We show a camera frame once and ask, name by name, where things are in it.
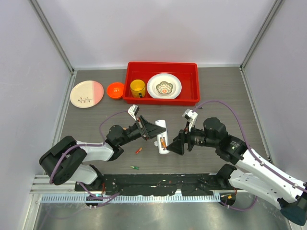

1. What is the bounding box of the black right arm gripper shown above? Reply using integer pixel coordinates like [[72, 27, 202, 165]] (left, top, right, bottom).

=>
[[167, 120, 218, 155]]

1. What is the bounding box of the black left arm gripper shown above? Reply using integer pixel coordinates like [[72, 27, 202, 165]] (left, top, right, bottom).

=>
[[118, 115, 166, 146]]

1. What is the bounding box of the white remote control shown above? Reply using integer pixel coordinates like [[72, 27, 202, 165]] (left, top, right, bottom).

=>
[[154, 120, 170, 155]]

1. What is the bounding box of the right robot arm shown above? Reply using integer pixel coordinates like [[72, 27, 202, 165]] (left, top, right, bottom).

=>
[[167, 117, 307, 226]]

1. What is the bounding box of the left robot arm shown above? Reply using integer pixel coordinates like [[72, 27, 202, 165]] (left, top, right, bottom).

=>
[[39, 116, 169, 191]]

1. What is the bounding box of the patterned small bowl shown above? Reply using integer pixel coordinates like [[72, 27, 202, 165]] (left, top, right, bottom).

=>
[[156, 81, 173, 94]]

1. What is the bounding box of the green battery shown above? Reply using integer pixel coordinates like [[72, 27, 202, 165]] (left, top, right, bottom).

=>
[[130, 166, 139, 170]]

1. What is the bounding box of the yellow mug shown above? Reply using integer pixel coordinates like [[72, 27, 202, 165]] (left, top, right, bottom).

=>
[[130, 80, 146, 98]]

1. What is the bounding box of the white plate in bin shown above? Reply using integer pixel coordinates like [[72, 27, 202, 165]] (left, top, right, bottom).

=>
[[146, 73, 182, 99]]

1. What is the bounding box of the orange plastic bowl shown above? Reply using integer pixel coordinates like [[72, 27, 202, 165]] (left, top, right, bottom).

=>
[[107, 82, 124, 99]]

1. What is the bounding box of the red plastic bin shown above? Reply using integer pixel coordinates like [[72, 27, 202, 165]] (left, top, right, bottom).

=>
[[123, 62, 200, 106]]

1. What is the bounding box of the pink and white plate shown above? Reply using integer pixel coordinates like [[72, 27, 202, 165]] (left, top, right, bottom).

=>
[[70, 80, 104, 108]]

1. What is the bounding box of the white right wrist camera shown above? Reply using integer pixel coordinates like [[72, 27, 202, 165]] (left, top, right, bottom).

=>
[[182, 109, 198, 132]]

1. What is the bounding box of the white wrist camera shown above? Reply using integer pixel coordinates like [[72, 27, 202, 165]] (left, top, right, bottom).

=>
[[128, 104, 139, 120], [182, 109, 198, 132]]

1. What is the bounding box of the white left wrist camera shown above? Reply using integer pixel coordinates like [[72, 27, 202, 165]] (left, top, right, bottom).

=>
[[128, 104, 139, 120]]

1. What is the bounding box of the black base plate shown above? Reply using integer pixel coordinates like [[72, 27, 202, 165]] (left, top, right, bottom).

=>
[[74, 172, 246, 197]]

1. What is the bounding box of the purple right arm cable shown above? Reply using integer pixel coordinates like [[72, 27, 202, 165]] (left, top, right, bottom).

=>
[[194, 100, 307, 192]]

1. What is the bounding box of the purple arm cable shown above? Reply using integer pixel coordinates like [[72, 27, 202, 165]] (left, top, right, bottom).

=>
[[194, 100, 307, 192], [49, 110, 129, 184]]

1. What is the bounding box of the aluminium front rail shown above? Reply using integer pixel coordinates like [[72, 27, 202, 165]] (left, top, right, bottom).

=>
[[41, 193, 221, 204]]

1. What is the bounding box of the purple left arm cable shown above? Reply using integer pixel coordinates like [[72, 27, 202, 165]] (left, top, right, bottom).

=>
[[49, 110, 129, 184]]

